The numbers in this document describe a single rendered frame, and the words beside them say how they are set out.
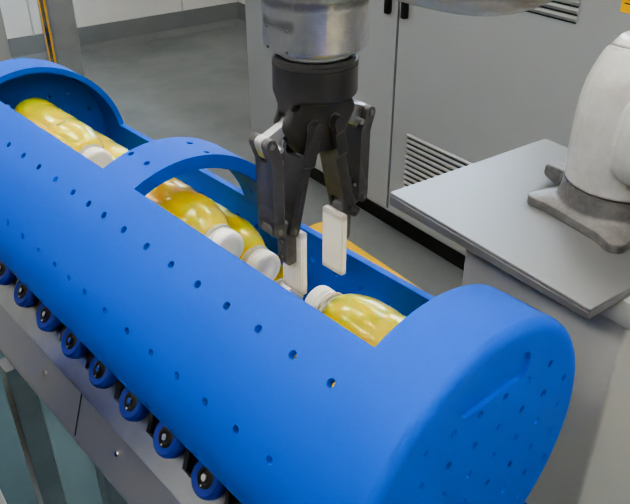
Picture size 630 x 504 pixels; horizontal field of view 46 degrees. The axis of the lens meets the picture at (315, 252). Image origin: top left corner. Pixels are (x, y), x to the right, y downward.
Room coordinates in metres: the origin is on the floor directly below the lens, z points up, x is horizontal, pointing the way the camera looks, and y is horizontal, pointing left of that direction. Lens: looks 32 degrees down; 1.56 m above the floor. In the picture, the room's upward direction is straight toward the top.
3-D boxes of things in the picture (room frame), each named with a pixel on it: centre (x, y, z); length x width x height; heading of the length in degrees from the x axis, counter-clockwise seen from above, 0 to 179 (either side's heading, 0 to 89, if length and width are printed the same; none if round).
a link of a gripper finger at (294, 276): (0.61, 0.02, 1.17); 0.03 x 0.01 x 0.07; 42
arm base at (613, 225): (1.01, -0.44, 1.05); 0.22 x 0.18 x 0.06; 30
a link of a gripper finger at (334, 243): (0.64, -0.02, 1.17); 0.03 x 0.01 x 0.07; 42
